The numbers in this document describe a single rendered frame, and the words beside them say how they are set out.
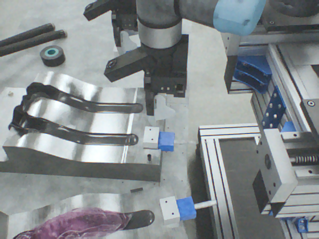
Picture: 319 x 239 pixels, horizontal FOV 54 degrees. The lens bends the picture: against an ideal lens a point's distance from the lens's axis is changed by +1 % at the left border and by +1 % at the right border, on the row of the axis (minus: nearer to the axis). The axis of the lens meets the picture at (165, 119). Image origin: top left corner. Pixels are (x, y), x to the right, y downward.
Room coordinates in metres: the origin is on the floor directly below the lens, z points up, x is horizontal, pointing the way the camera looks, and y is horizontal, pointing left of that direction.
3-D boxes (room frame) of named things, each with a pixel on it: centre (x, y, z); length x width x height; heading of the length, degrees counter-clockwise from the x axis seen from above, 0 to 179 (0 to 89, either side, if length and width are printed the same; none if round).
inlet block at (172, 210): (0.29, -0.05, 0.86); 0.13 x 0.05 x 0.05; 103
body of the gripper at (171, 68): (0.45, 0.00, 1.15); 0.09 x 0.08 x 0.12; 86
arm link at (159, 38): (0.46, 0.01, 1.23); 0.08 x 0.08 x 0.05
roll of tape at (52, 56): (0.88, 0.41, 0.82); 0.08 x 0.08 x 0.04
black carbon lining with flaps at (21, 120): (0.52, 0.24, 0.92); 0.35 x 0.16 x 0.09; 86
